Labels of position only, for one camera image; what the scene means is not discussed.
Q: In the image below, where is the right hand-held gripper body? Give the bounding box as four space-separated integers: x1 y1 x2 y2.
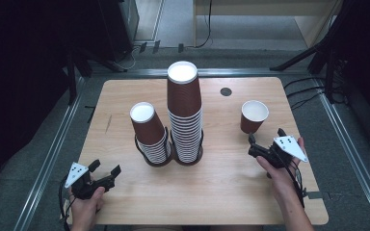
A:
248 135 309 169

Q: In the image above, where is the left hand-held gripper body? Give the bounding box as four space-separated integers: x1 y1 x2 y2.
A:
65 162 117 201

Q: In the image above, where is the single brown paper cup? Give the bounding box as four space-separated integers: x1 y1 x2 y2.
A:
239 99 270 135

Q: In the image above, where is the black wire cup holder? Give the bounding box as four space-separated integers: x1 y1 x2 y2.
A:
133 125 205 168

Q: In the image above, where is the tall stack of brown cups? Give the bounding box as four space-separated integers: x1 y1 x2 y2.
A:
166 60 204 164

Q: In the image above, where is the person's left hand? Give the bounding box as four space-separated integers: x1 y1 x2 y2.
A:
68 186 107 231

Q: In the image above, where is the person's right hand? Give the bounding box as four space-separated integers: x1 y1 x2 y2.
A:
255 137 310 199

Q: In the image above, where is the short stack of brown cups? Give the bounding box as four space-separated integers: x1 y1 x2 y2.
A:
129 101 172 166

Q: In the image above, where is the black tripod stand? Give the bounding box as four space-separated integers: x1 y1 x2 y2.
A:
269 0 351 104

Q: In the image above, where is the black metal stand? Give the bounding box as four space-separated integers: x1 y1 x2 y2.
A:
65 47 93 105

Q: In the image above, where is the light wooden furniture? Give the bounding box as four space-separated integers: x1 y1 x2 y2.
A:
192 0 345 50

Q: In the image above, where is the black cabinet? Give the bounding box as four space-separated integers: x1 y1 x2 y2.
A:
97 0 141 63

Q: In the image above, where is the left hand-held gripper cable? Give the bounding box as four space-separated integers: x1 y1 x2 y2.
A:
58 183 77 231

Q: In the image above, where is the hand-held gripper cable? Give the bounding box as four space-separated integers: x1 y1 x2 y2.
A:
58 183 77 231
284 159 306 210

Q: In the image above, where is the black floor cable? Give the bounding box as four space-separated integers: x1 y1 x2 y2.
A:
285 86 326 99
290 92 323 111
283 75 328 90

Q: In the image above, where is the right hand-held gripper cable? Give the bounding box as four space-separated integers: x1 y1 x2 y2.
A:
284 159 306 210

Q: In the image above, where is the metal floor rail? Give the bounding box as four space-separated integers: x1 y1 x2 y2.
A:
13 76 87 231
313 78 370 231

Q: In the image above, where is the white cable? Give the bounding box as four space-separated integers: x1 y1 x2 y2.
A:
120 44 143 71

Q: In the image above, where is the black hanging cable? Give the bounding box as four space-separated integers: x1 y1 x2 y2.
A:
194 0 214 49

